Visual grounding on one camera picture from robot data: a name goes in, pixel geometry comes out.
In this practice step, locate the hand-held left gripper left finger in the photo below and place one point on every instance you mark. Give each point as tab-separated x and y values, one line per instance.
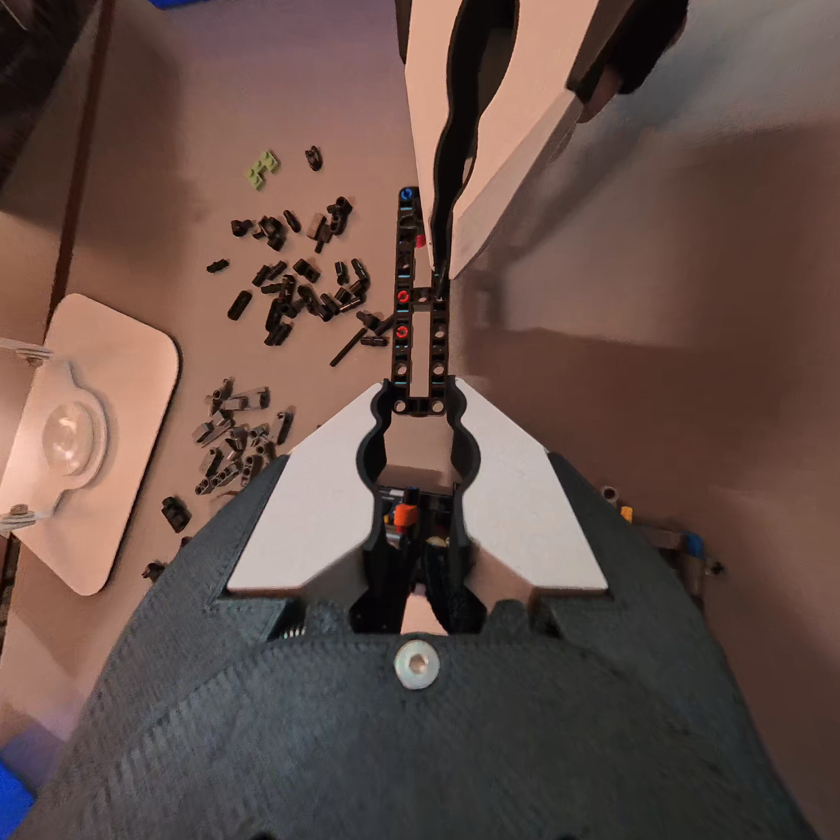
308	505

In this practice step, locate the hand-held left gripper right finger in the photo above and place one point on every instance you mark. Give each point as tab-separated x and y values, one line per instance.
531	512

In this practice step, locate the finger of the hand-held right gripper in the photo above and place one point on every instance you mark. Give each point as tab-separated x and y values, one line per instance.
426	98
518	157

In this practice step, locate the black lego frame assembly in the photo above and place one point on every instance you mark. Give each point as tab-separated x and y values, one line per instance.
401	367

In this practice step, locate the pile of black lego pieces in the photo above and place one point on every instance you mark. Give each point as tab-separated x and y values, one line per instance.
315	302

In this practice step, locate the pile of grey lego pieces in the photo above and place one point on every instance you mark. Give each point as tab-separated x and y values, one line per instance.
229	446

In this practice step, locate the multicoloured lego chassis model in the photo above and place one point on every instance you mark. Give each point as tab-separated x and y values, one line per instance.
407	515

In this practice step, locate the black lego connector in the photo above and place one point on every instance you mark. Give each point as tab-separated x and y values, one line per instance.
176	513
313	157
154	569

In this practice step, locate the green lego plate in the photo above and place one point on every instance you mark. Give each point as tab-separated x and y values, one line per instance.
267	161
257	176

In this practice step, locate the white desk stand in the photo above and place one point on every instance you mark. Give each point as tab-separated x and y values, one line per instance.
124	367

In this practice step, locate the blue plastic bin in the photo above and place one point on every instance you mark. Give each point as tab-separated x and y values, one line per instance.
13	781

